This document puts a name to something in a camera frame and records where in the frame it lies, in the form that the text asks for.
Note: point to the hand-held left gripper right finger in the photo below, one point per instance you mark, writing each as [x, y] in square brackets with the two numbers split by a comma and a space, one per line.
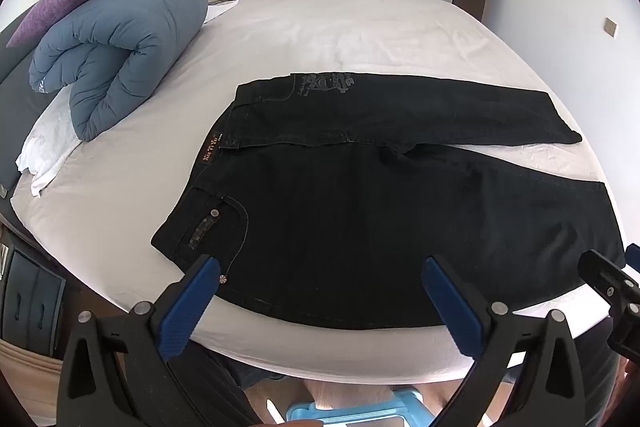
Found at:
[455, 307]

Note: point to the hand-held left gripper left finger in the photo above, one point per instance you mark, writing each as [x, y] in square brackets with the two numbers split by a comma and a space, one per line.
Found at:
[187, 307]

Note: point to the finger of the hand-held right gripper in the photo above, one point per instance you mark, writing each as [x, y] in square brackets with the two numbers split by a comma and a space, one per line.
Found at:
[600, 272]

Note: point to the black denim pants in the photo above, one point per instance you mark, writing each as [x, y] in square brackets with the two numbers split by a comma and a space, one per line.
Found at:
[350, 207]

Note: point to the light blue plastic stool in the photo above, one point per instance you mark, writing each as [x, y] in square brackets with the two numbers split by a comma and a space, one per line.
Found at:
[405, 399]

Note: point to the person's dark trousers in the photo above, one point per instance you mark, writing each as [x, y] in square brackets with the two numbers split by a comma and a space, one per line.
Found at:
[602, 382]

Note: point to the dark nightstand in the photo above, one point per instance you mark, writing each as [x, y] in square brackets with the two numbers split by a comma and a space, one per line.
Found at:
[30, 287]

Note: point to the crumpled white pillow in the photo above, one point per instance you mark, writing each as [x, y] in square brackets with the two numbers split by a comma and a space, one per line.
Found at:
[50, 142]

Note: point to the grey garment with reflective stripes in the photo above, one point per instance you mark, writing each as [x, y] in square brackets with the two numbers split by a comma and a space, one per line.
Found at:
[10, 132]

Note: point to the folded blue duvet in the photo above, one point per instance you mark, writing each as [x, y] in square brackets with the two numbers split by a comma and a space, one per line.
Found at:
[125, 37]

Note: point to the white bed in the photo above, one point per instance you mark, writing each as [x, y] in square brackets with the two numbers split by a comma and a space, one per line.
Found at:
[375, 37]

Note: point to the wall switch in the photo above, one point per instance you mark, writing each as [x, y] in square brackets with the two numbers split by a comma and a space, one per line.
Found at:
[610, 27]

